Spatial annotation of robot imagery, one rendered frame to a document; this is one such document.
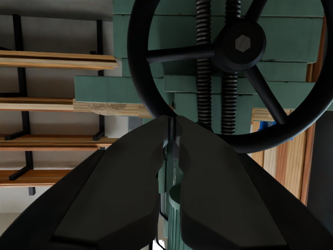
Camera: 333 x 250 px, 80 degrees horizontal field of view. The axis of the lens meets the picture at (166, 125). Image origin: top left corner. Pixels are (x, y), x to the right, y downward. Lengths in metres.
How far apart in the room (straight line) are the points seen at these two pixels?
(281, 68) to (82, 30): 2.80
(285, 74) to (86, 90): 0.44
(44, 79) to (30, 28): 0.64
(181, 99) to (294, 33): 0.29
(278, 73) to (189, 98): 0.22
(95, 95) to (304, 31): 0.47
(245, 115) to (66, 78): 2.84
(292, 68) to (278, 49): 0.05
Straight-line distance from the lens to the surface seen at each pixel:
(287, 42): 0.52
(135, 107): 0.62
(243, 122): 0.38
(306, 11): 0.55
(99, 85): 0.49
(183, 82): 0.36
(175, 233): 0.71
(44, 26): 3.25
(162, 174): 0.86
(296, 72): 0.52
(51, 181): 2.89
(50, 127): 3.21
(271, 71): 0.50
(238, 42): 0.27
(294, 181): 2.19
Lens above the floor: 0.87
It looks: 10 degrees up
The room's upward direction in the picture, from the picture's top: 178 degrees counter-clockwise
